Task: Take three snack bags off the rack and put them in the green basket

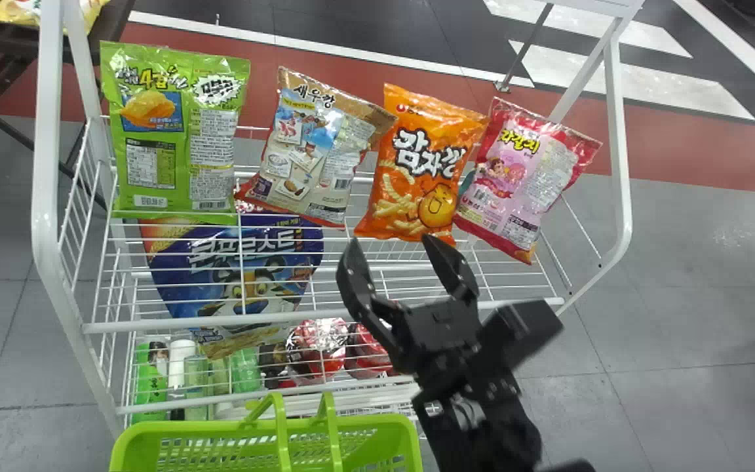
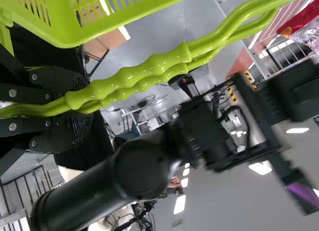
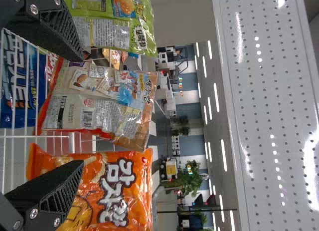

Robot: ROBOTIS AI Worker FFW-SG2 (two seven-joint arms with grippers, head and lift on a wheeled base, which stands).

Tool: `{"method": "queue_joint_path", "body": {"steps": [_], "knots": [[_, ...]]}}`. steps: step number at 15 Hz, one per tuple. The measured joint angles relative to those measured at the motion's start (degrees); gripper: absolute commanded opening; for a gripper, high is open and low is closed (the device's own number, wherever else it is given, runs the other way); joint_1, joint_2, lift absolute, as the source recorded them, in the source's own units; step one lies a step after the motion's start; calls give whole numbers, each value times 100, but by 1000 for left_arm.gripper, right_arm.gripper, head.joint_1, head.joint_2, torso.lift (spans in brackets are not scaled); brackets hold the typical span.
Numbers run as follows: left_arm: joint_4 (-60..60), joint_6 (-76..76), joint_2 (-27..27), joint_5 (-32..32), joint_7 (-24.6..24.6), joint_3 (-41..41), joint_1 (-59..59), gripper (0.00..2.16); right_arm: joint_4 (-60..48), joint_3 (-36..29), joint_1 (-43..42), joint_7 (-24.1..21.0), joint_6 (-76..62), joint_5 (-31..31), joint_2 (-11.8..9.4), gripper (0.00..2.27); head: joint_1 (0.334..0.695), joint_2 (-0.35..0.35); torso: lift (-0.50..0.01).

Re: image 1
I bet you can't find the green basket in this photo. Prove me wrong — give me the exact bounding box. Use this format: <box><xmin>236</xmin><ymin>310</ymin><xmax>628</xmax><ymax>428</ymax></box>
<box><xmin>109</xmin><ymin>391</ymin><xmax>425</xmax><ymax>472</ymax></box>

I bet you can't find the yellow snack packet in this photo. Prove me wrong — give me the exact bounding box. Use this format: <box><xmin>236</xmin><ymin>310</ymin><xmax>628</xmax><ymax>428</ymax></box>
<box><xmin>0</xmin><ymin>0</ymin><xmax>111</xmax><ymax>35</ymax></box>

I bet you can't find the white bottle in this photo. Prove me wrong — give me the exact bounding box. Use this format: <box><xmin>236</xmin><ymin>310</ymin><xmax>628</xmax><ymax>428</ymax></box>
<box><xmin>167</xmin><ymin>338</ymin><xmax>197</xmax><ymax>395</ymax></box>

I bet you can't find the white wire rack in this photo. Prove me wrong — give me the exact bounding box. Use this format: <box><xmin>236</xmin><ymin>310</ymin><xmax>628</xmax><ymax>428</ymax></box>
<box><xmin>31</xmin><ymin>0</ymin><xmax>644</xmax><ymax>441</ymax></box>

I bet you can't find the green bottle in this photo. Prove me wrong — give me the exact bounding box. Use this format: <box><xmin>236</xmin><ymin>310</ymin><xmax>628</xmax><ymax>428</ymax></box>
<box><xmin>131</xmin><ymin>342</ymin><xmax>169</xmax><ymax>424</ymax></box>
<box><xmin>229</xmin><ymin>347</ymin><xmax>262</xmax><ymax>395</ymax></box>

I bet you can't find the green snack packet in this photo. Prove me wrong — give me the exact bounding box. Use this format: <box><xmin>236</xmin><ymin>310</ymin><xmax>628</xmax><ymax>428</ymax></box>
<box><xmin>100</xmin><ymin>41</ymin><xmax>252</xmax><ymax>226</ymax></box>

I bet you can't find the shiny red snack packet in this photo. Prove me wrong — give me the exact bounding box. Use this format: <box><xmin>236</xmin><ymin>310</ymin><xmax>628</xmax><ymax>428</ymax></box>
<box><xmin>284</xmin><ymin>317</ymin><xmax>352</xmax><ymax>389</ymax></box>
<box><xmin>344</xmin><ymin>323</ymin><xmax>397</xmax><ymax>380</ymax></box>

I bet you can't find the orange snack packet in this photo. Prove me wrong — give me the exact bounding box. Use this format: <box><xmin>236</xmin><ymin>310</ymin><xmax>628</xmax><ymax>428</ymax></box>
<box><xmin>353</xmin><ymin>83</ymin><xmax>489</xmax><ymax>247</ymax></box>

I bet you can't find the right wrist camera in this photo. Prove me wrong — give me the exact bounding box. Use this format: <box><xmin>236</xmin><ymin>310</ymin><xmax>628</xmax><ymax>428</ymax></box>
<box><xmin>477</xmin><ymin>300</ymin><xmax>565</xmax><ymax>380</ymax></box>

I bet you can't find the beige snack packet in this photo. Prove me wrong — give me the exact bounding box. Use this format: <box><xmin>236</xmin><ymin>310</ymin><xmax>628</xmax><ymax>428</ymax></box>
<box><xmin>234</xmin><ymin>66</ymin><xmax>398</xmax><ymax>229</ymax></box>

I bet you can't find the blue cereal bag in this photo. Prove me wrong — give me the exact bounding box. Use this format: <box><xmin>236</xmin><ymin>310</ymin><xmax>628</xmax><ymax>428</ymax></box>
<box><xmin>138</xmin><ymin>212</ymin><xmax>325</xmax><ymax>358</ymax></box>

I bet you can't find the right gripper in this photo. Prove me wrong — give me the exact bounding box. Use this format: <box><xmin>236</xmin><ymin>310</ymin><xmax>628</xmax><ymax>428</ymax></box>
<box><xmin>335</xmin><ymin>233</ymin><xmax>521</xmax><ymax>402</ymax></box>

